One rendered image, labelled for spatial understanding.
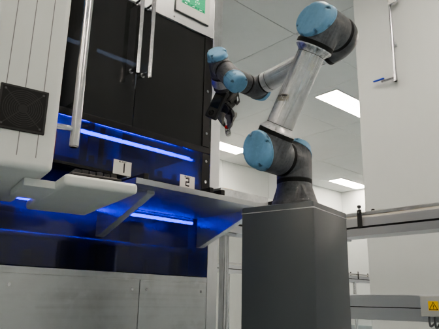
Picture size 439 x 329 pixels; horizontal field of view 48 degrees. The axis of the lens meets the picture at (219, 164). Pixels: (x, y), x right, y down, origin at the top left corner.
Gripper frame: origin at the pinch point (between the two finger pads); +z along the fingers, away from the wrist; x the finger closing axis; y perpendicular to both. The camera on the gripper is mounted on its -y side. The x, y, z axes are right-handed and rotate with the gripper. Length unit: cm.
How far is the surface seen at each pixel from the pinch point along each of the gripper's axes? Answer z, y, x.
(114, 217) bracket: 2, -57, 12
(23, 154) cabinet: -58, -78, -1
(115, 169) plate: 4.2, -37.2, 30.1
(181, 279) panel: 49, -48, -1
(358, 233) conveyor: 82, 31, -49
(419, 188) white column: 108, 95, -62
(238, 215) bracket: 27.3, -20.4, -15.1
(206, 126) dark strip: 23.6, 15.9, 25.6
